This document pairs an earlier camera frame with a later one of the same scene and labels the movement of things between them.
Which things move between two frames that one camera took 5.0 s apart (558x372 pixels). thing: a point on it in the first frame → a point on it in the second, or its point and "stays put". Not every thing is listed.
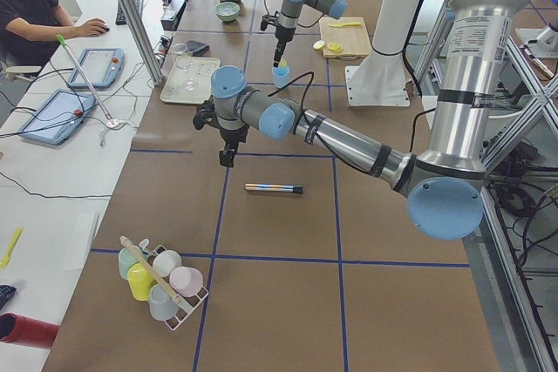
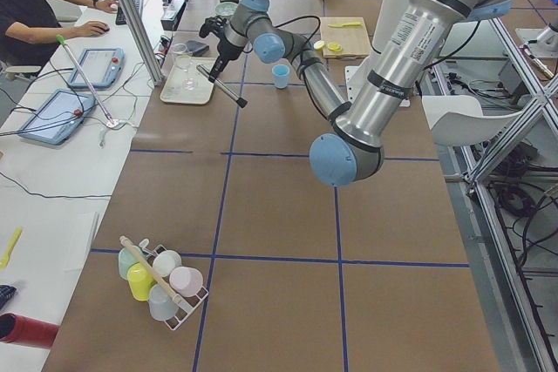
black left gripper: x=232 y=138 → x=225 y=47
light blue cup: x=281 y=76 stays put
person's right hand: x=93 y=27 stays put
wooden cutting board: x=344 y=37 stays put
